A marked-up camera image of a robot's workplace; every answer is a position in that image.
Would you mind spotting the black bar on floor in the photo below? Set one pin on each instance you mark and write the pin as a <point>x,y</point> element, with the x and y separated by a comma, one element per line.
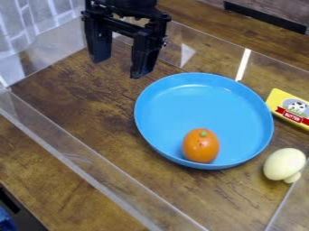
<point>266,18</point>

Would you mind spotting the yellow butter box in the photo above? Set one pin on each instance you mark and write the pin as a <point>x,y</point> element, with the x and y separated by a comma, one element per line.
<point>287,107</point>

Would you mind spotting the cream toy mushroom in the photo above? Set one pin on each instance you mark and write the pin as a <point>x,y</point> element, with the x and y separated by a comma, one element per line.
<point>283,165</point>

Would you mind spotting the white patterned cloth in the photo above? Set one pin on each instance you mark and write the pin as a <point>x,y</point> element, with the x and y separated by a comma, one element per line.
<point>27,18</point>

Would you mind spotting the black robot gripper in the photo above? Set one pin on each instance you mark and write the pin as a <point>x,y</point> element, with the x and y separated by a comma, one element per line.
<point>147,40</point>

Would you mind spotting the clear acrylic enclosure wall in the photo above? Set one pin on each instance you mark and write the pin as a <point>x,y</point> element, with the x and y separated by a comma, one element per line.
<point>73,159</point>

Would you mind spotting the blue round tray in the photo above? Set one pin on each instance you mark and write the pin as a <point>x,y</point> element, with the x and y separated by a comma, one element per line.
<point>199,100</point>

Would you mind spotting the orange toy ball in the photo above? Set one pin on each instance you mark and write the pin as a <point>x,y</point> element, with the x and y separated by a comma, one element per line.
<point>201,145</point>

